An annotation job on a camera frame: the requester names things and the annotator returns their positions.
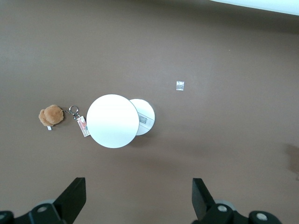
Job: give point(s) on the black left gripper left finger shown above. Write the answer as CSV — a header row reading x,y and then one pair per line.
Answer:
x,y
67,200

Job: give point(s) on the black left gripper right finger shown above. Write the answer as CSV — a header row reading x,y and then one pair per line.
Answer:
x,y
203,203

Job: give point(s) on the white round desk lamp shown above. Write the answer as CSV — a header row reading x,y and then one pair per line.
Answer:
x,y
112,121

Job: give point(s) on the brown table cover sheet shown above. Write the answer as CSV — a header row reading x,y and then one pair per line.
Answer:
x,y
149,46

